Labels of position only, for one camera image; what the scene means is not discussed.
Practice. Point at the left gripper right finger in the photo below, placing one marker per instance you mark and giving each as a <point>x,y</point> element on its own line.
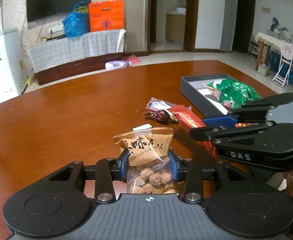
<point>177,165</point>

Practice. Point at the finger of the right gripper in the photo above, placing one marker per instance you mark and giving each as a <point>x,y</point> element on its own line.
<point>212,134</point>
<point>253,112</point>

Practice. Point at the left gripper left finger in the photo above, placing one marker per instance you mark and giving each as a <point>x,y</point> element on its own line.
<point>120,169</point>

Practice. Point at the green snack bag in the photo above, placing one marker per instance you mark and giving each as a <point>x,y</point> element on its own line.
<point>231,93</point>

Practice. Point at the brown nut snack bag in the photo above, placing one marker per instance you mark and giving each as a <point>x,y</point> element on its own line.
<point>149,164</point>

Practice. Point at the orange-red snack packet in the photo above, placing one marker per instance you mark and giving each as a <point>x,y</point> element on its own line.
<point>190,120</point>

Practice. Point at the grey shallow box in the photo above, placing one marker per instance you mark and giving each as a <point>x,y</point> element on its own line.
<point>194,89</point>

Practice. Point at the green basket on floor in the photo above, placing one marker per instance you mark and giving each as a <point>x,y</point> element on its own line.
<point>264,69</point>

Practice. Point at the red date packet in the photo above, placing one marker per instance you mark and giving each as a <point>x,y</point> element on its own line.
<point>161,116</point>

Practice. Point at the white folding chair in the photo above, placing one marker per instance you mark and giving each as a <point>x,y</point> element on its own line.
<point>286,60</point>

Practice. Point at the clear wrapped candy packet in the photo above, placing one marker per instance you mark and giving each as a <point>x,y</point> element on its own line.
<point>161,105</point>

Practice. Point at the dining table with lace cloth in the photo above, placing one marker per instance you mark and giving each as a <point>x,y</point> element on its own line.
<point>271,42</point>

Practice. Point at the kitchen counter cabinet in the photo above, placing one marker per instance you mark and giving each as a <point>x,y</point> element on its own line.
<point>175,28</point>

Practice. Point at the dark wooden tv cabinet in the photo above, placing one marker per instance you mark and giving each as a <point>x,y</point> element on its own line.
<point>86,65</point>

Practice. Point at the white lace tv cabinet cloth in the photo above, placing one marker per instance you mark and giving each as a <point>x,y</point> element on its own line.
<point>50,54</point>

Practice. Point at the white chest freezer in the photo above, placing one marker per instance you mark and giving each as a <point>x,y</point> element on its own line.
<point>13,75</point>

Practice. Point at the blue plastic bag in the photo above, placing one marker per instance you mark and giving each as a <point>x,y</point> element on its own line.
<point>77,22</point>

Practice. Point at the orange gift box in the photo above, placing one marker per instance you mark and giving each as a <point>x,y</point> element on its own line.
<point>106,15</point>

